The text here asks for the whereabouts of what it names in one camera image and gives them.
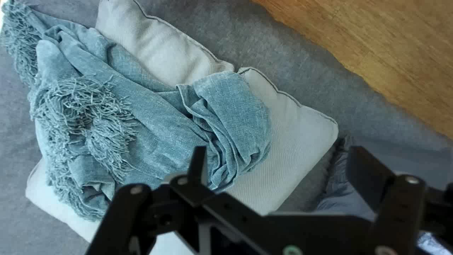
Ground grey-blue fringed fleece blanket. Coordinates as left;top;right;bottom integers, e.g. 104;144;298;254
1;0;273;224

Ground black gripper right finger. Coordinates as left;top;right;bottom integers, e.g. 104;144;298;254
346;146;427;255

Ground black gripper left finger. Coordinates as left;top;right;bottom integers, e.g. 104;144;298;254
86;146;209;255

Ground light grey pillow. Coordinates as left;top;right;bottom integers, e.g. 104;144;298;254
25;67;339;246
94;0;236;90

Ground dark grey pillow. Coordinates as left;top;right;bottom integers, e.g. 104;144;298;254
312;139;379;221

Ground bed with grey cover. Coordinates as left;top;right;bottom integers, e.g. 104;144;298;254
0;0;453;255

